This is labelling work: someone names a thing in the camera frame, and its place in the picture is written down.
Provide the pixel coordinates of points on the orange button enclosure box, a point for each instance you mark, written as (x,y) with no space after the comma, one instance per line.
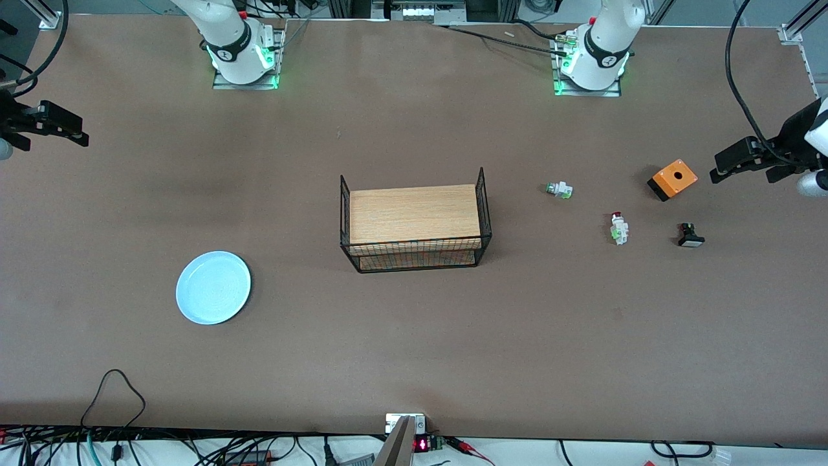
(675,175)

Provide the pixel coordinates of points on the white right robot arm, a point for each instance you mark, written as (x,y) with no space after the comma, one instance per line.
(226,39)

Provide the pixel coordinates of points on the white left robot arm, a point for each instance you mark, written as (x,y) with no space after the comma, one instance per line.
(605,45)

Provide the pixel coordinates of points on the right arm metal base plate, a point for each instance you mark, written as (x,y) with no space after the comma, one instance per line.
(279,58)

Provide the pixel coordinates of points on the aluminium profile corner post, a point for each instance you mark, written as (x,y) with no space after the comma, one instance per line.
(50,16)

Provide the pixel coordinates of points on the red test clip leads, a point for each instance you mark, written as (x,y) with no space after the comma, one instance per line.
(469,450)

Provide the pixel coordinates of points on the light blue round plate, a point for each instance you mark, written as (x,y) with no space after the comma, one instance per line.
(213,288)

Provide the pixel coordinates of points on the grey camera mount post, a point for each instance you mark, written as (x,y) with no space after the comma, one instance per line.
(398,446)

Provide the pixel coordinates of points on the wooden shelf board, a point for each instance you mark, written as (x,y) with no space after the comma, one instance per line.
(414,213)

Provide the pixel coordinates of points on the black power adapter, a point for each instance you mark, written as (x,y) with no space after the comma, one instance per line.
(249,457)

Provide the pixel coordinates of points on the circuit board with red display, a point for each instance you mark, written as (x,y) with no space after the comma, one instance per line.
(424,444)

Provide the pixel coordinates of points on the red push button switch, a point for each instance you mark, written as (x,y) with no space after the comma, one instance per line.
(619,230)

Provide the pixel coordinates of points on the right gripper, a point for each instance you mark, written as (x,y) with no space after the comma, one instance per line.
(13,117)

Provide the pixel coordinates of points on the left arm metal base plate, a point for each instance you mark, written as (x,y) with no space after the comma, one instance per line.
(585,92)

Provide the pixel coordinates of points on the perforated metal edge rail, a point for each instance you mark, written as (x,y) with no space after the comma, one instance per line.
(808,71)

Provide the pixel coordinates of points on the black green push button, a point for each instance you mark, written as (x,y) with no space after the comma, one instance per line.
(690,238)

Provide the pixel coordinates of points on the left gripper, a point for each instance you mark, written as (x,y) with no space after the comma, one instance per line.
(790,137)

